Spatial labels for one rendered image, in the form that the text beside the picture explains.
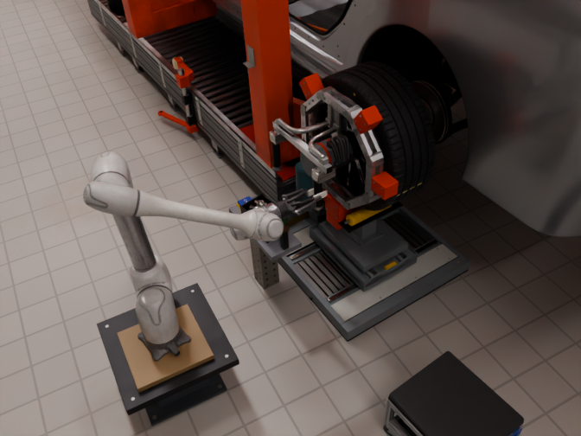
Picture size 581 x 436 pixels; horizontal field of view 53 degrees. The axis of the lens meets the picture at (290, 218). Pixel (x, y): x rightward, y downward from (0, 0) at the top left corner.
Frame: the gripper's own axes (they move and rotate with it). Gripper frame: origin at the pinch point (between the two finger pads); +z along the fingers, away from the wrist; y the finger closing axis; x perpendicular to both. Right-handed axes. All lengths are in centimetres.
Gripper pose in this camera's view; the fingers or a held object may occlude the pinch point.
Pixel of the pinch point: (317, 193)
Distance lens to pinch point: 247.0
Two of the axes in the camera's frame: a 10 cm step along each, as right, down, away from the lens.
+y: 5.4, 5.6, -6.3
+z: 8.4, -3.9, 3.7
